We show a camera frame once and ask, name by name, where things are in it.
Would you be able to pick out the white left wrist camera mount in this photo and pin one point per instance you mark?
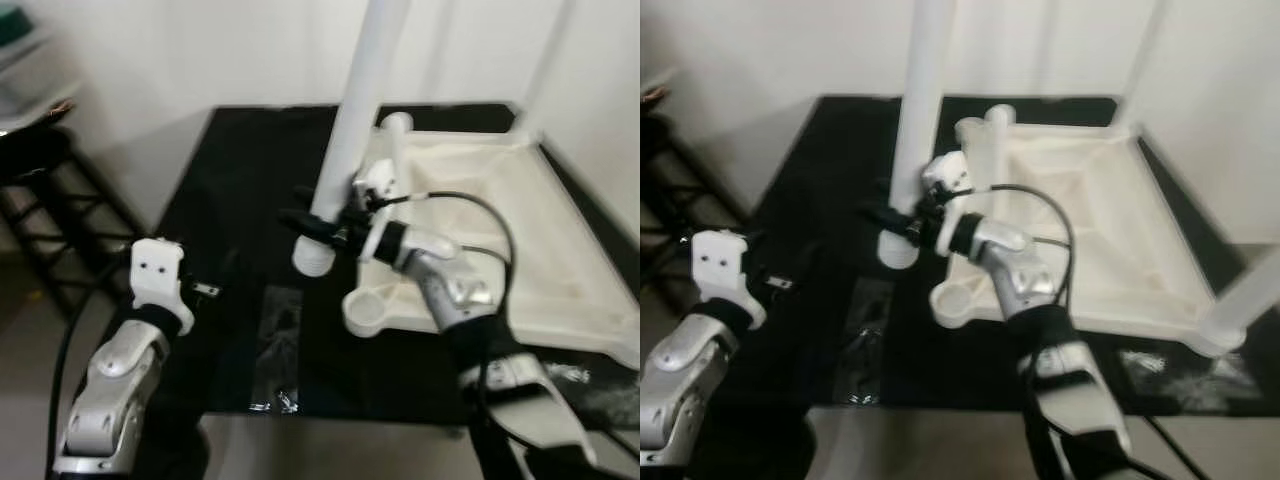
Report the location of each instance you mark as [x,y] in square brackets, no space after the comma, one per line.
[158,275]
[722,270]

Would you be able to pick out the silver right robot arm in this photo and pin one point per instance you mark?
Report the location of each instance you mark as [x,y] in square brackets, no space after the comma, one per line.
[1020,280]
[455,285]

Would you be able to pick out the green pot lid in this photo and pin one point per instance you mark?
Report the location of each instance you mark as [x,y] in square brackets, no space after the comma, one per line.
[12,25]

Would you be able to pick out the white plastic table top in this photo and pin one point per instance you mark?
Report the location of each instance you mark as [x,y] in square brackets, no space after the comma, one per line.
[540,250]
[1130,240]

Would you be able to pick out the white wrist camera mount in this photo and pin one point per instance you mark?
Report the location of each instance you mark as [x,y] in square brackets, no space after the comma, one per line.
[722,270]
[158,275]
[375,185]
[948,175]

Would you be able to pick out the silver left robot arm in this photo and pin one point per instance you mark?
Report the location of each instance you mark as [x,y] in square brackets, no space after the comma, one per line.
[680,390]
[110,390]

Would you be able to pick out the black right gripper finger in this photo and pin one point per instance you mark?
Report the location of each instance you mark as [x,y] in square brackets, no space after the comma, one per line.
[890,186]
[893,224]
[310,227]
[307,193]

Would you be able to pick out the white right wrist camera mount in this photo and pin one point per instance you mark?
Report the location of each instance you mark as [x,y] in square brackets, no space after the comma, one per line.
[375,185]
[948,175]

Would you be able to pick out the clear tape strip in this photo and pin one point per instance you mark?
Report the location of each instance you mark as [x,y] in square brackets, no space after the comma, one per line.
[277,350]
[865,345]

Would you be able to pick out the black tablecloth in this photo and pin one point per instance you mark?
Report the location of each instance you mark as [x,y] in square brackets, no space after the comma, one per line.
[230,200]
[820,200]

